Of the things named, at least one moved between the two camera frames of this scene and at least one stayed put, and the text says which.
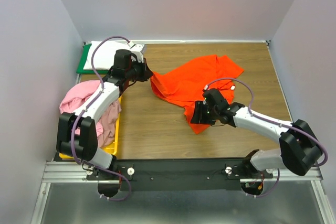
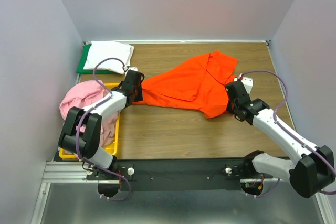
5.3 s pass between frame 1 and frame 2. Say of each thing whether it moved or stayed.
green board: stayed
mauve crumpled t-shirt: stayed
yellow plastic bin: stayed
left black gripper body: moved
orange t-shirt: moved
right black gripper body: moved
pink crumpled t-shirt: stayed
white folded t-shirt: stayed
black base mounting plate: stayed
